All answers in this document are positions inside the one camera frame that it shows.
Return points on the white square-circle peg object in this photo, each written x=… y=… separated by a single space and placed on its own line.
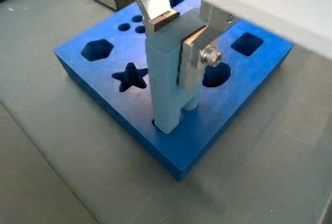
x=162 y=47

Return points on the blue foam shape-sorter block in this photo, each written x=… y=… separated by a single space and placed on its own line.
x=105 y=59

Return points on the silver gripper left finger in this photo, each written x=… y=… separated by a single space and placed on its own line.
x=158 y=14

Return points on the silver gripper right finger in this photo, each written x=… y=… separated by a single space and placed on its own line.
x=200 y=52

